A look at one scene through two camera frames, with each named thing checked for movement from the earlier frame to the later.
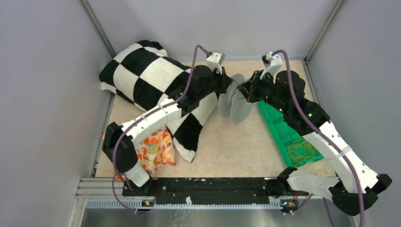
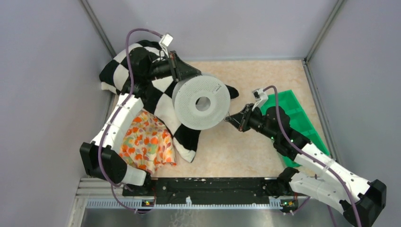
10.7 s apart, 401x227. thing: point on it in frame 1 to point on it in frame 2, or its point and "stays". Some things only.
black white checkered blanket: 142,73 stays
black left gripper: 224,82 to 178,69
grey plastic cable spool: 234,102 to 185,93
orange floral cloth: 156,151 stays
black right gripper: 249,88 to 240,120
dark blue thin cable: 234,92 to 229,115
